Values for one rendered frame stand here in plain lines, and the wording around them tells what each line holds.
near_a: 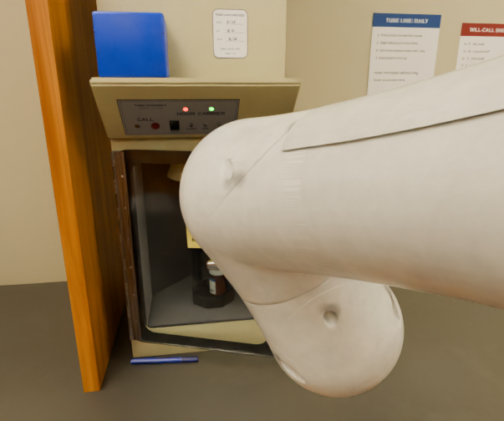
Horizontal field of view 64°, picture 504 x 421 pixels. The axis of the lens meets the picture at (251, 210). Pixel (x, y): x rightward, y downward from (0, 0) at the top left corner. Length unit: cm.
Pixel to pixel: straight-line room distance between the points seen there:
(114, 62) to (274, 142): 48
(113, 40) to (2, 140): 70
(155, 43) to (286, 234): 50
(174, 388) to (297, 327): 60
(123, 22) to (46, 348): 71
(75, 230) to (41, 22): 32
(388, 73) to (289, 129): 113
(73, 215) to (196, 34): 37
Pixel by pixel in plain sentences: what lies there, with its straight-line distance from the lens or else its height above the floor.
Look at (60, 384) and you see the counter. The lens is 93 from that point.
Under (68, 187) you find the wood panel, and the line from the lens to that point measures 71.
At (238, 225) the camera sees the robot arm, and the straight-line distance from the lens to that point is 22.
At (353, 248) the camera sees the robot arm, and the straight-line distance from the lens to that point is 17.
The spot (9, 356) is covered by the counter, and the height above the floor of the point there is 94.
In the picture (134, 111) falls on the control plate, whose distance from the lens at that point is 69.
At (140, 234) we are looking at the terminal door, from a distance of 79.
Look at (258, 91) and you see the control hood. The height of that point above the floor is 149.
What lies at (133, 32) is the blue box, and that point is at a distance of 66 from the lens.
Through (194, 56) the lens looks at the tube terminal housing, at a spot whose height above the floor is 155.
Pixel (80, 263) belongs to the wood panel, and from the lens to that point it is 75.
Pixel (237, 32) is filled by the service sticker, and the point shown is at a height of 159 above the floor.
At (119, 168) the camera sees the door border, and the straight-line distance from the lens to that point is 77.
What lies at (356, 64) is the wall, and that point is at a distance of 129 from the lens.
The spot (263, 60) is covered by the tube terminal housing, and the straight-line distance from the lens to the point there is 77.
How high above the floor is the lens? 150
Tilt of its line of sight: 17 degrees down
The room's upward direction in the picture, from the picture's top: straight up
